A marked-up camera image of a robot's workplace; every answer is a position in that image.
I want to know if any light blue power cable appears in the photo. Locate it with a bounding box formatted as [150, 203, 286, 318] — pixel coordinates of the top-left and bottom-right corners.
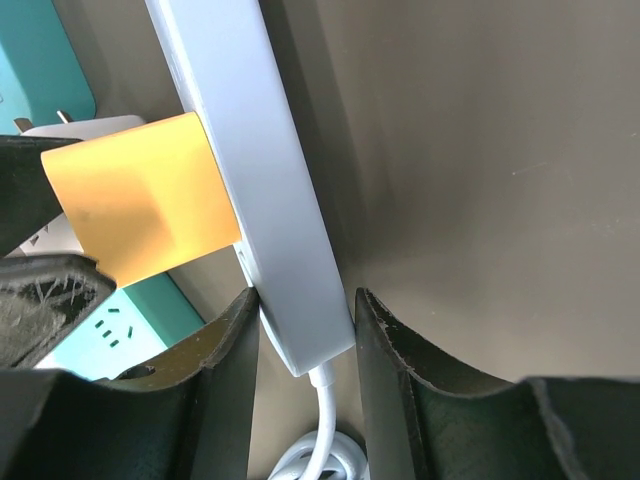
[267, 362, 371, 480]

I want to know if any teal triangular power strip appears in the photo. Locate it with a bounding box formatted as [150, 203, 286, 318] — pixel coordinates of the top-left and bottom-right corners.
[36, 273, 204, 380]

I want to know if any teal rectangular power strip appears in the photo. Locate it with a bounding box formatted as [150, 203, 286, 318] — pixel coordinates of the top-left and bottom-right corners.
[1, 0, 96, 135]

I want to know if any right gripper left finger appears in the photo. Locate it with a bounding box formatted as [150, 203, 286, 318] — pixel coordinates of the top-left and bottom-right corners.
[1, 288, 259, 479]

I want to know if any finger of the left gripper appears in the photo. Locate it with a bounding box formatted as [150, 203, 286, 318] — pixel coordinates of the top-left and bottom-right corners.
[0, 135, 80, 257]
[1, 254, 117, 369]

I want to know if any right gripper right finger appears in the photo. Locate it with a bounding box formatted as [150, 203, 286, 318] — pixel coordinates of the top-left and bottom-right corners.
[355, 288, 639, 479]

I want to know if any light blue power strip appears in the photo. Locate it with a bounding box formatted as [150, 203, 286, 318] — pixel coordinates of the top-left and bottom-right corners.
[147, 1, 355, 376]

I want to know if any orange plug adapter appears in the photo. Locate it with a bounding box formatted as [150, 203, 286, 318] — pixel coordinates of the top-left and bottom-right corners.
[41, 113, 241, 288]

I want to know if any white cube plug adapter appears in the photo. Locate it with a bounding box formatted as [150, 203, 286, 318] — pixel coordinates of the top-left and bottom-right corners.
[8, 115, 145, 255]

